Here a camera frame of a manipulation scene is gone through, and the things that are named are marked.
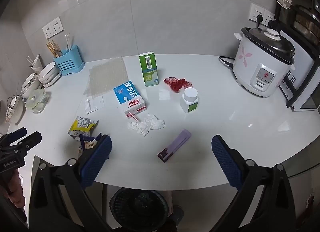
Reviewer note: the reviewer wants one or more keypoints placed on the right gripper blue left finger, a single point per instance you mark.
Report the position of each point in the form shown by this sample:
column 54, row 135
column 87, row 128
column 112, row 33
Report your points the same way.
column 92, row 160

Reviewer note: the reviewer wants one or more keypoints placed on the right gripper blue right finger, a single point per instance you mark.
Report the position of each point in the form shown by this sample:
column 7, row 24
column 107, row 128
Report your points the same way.
column 228, row 160

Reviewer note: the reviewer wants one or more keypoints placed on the dark blue snack wrapper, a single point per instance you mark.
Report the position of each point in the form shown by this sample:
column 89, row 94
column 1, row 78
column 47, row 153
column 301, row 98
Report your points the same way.
column 91, row 144

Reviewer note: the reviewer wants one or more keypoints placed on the yellow silver snack bag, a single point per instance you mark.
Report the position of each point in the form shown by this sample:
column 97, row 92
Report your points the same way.
column 82, row 126

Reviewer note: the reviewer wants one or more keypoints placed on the small clear plastic bag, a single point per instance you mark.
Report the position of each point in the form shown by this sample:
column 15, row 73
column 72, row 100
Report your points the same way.
column 94, row 104

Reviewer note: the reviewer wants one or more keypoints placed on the white tissue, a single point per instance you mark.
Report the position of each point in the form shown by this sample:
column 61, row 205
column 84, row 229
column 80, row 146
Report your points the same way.
column 151, row 122

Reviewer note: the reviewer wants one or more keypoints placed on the blue white milk carton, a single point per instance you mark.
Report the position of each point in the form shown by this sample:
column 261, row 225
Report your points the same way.
column 130, row 100

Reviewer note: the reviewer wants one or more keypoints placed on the purple sachet wrapper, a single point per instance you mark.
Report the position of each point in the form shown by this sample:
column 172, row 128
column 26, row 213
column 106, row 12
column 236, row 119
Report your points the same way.
column 183, row 137

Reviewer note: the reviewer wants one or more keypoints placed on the white pill bottle green label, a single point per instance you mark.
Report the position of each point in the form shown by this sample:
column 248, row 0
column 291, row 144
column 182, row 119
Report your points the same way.
column 189, row 100

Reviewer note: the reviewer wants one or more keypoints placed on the red mesh net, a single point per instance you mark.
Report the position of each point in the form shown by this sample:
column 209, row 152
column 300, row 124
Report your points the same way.
column 177, row 84

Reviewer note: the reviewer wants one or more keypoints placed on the black mesh trash bin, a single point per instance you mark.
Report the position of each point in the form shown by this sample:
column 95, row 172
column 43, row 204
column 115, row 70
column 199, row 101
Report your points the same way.
column 143, row 210

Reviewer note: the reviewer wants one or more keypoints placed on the person's left hand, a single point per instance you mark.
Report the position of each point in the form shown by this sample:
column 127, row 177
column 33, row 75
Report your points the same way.
column 15, row 191

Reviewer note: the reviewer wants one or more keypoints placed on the glass bowl at edge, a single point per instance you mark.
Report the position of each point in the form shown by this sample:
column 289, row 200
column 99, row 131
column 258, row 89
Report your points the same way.
column 15, row 106

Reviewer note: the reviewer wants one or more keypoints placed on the clear food container green lid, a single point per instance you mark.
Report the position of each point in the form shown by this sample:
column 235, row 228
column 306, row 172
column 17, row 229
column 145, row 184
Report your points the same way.
column 37, row 100

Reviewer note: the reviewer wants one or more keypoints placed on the white bowl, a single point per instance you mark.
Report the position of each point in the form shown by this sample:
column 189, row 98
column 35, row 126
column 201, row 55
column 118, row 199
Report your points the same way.
column 30, row 84

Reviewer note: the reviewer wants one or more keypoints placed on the stacked white plates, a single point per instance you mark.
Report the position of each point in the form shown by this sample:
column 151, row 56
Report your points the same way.
column 49, row 75

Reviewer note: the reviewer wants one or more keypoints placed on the bubble wrap sheet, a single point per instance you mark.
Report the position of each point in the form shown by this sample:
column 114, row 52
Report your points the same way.
column 105, row 77

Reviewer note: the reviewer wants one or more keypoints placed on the blue utensil holder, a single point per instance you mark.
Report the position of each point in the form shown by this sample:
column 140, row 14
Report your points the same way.
column 70, row 62

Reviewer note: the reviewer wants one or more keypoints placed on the wooden chopsticks bundle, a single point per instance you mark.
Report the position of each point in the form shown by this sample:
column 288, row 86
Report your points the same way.
column 54, row 48

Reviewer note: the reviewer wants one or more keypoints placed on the green white drink carton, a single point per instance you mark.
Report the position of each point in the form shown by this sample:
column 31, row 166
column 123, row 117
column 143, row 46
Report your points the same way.
column 149, row 69

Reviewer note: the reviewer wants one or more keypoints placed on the white rice cooker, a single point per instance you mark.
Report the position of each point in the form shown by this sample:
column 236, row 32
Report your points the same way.
column 263, row 59

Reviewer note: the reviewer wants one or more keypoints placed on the white microwave oven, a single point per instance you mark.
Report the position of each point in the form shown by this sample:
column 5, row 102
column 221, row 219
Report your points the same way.
column 300, row 86

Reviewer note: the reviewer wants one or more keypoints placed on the black appliance rack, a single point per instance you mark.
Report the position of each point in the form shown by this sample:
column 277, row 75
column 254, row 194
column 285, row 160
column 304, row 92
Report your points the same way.
column 301, row 22

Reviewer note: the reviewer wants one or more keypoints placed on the white wall socket left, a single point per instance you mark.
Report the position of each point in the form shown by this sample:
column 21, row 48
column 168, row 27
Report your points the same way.
column 53, row 28

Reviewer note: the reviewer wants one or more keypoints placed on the white wall socket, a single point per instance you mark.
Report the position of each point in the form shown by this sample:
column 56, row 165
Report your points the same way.
column 256, row 10
column 53, row 28

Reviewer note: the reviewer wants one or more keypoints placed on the white wall socket right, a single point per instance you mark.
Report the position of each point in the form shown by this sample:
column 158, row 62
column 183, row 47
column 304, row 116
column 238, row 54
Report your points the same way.
column 256, row 10

